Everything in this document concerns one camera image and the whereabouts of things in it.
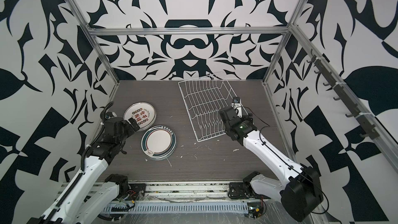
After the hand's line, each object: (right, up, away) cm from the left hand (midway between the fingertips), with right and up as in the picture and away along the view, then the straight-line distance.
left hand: (127, 122), depth 81 cm
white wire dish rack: (+40, +12, +28) cm, 50 cm away
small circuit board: (+62, -38, -9) cm, 74 cm away
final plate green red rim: (+15, -12, +5) cm, 20 cm away
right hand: (+57, +5, +1) cm, 57 cm away
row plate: (+2, +2, +18) cm, 19 cm away
